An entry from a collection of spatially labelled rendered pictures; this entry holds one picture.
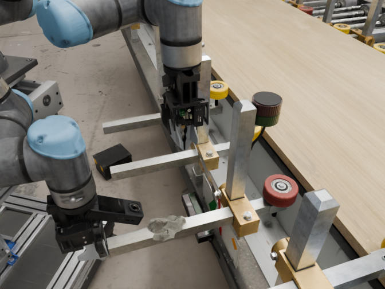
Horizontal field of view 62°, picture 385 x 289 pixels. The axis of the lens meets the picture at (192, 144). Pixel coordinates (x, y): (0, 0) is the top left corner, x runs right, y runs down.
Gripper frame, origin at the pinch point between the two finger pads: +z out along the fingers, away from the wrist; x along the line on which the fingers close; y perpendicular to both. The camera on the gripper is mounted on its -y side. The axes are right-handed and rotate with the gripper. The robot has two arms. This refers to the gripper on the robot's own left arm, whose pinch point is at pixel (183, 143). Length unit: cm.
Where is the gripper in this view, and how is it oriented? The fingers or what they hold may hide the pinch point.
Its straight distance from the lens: 73.1
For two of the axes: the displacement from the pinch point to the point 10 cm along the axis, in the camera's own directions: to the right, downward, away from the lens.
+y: 3.0, 5.7, -7.7
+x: 9.5, -1.9, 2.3
